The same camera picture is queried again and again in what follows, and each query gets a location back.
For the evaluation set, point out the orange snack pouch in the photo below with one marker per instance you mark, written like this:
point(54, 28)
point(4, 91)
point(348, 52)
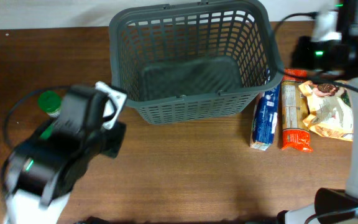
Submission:
point(329, 110)

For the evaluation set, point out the blue tissue multipack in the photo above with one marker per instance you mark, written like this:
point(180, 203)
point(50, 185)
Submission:
point(265, 119)

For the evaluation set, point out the green lid jar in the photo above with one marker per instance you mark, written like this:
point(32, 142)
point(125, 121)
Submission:
point(50, 103)

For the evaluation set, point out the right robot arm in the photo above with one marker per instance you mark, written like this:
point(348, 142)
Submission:
point(333, 205)

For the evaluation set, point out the grey plastic basket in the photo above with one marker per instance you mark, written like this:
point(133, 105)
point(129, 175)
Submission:
point(193, 61)

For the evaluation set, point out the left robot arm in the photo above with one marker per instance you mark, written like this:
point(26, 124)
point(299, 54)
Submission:
point(40, 173)

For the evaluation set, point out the orange pasta packet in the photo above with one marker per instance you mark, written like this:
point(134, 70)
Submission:
point(294, 110)

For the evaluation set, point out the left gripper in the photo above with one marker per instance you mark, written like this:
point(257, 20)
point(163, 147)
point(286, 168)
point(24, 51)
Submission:
point(116, 140)

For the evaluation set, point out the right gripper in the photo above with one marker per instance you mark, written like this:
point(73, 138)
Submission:
point(301, 58)

